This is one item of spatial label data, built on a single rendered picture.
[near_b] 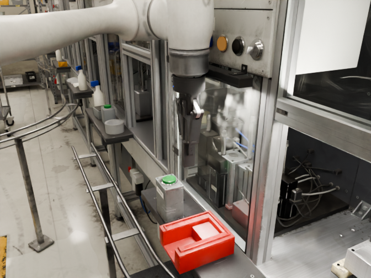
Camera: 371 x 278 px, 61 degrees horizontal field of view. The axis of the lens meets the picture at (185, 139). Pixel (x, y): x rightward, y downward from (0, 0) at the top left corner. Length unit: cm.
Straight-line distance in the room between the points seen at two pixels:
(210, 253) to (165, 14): 56
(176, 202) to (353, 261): 46
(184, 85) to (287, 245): 51
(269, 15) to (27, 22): 40
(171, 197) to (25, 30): 58
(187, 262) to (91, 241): 163
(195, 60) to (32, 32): 32
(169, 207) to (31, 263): 154
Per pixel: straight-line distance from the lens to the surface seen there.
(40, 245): 243
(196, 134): 74
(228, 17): 74
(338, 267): 81
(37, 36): 53
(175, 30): 68
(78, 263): 224
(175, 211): 94
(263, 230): 79
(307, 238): 97
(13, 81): 678
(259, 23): 65
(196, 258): 81
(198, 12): 67
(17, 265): 237
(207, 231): 87
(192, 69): 69
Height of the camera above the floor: 150
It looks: 23 degrees down
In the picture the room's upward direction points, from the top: straight up
